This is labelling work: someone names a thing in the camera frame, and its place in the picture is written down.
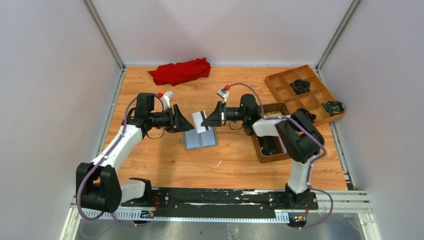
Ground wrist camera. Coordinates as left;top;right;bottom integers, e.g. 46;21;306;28
216;84;231;103
157;91;175;110

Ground black rolled belt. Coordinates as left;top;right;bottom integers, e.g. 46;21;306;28
290;79;311;95

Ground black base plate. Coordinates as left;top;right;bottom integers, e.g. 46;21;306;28
121;187;319;219

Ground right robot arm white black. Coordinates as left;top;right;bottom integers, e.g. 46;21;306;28
200;94;325;208

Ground dark brown rolled belt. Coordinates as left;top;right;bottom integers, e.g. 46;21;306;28
298;108;317;122

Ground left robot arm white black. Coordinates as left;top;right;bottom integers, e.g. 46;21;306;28
76;91;195;213

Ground aluminium frame rail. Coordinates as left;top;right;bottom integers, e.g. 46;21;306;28
82;187;372;225

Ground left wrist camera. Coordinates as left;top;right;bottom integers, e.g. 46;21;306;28
157;91;175;110

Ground red cloth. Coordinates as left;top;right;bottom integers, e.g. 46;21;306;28
148;57;211;87

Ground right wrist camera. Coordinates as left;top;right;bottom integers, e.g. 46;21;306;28
216;84;231;103

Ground black cards in basket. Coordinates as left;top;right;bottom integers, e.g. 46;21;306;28
258;136;277;156

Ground blue yellow rolled tie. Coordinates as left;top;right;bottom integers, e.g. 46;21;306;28
322;100;345;117

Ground woven wicker basket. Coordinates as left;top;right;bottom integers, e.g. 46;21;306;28
251;102;291;164

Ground white black-striped credit card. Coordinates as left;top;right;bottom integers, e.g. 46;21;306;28
192;110;210;134

